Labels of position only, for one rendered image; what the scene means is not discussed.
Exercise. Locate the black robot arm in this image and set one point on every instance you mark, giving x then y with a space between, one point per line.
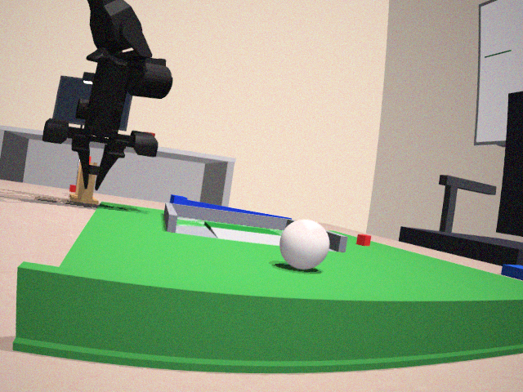
115 28

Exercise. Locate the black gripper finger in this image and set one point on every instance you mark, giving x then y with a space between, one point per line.
84 155
107 161

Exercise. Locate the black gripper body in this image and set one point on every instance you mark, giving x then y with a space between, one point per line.
104 114

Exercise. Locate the white golf ball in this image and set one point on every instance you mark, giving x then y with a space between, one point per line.
304 244

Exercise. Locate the green flat mat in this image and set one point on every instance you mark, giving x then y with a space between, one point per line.
133 242

